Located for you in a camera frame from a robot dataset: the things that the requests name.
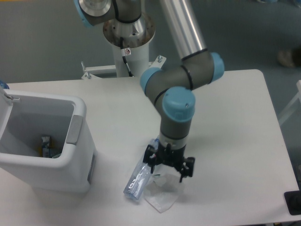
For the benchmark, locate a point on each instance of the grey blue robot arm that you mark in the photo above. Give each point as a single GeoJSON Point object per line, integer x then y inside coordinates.
{"type": "Point", "coordinates": [171, 91]}

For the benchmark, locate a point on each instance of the clear plastic bag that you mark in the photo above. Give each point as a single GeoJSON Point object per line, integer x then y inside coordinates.
{"type": "Point", "coordinates": [163, 188]}

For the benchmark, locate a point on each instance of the person's shoe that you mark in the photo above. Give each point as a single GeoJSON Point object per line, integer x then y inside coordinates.
{"type": "Point", "coordinates": [290, 58]}

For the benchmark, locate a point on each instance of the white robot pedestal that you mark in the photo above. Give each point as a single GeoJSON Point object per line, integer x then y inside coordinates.
{"type": "Point", "coordinates": [127, 62]}

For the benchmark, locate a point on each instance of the white frame at right edge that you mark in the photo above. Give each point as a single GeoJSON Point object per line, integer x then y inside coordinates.
{"type": "Point", "coordinates": [291, 107]}

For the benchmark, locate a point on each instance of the trash carton in bin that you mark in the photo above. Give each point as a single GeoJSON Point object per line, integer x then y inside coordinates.
{"type": "Point", "coordinates": [47, 150]}

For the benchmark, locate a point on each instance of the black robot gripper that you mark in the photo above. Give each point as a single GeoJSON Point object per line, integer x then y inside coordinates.
{"type": "Point", "coordinates": [170, 157]}

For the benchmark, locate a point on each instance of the crushed clear plastic bottle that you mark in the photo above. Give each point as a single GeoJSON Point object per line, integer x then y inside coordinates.
{"type": "Point", "coordinates": [138, 180]}

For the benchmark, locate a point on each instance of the white trash can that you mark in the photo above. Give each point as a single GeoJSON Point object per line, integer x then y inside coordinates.
{"type": "Point", "coordinates": [27, 116]}

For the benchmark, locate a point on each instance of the blue object at left edge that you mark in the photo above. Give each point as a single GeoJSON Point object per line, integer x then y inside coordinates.
{"type": "Point", "coordinates": [4, 85]}

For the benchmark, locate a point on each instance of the black device at table edge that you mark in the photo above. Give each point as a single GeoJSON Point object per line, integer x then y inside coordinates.
{"type": "Point", "coordinates": [293, 202]}

